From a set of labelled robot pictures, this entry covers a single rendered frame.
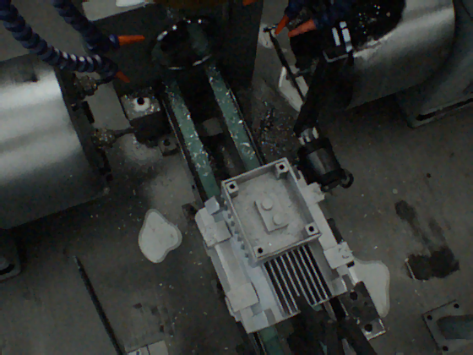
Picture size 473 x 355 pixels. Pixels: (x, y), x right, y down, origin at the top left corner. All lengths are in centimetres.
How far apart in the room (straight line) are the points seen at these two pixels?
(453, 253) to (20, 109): 85
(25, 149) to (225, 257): 32
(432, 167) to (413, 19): 40
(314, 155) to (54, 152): 40
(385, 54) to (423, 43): 7
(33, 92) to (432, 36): 62
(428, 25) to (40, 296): 84
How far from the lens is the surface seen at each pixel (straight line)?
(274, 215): 68
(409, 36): 86
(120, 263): 102
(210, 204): 74
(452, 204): 115
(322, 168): 82
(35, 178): 76
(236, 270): 74
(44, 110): 74
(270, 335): 88
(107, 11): 83
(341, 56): 66
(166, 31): 87
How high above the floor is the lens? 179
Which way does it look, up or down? 71 degrees down
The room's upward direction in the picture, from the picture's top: 8 degrees clockwise
